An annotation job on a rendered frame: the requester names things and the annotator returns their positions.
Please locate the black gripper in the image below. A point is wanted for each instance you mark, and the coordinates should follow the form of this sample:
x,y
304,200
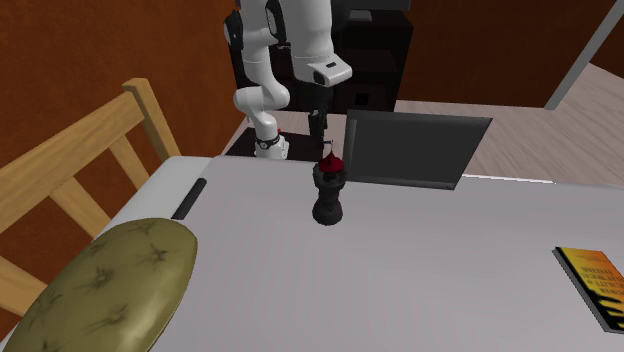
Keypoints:
x,y
314,97

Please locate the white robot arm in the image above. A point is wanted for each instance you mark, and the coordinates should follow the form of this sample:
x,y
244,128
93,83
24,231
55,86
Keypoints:
x,y
312,39

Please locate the dark robot stand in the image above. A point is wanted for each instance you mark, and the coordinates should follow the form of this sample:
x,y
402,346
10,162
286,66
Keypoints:
x,y
302,144

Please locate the red apple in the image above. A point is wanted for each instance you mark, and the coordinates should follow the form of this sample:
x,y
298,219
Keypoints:
x,y
331,164

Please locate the black cabinet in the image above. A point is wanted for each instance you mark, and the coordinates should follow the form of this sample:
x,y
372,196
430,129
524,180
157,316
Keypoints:
x,y
375,53

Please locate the black chess rook figure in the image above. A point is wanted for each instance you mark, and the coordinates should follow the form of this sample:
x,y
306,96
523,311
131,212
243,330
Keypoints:
x,y
327,200

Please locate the dark grey laptop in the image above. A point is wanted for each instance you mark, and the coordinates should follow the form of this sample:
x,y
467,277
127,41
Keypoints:
x,y
414,146

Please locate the wooden bed with grey cover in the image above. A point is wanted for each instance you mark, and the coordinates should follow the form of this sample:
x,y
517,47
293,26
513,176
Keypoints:
x,y
351,287

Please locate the olive green tufted pillow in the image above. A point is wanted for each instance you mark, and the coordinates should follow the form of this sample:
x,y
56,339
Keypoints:
x,y
112,292

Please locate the orange and black book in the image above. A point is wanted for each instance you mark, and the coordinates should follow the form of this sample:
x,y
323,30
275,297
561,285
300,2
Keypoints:
x,y
597,282

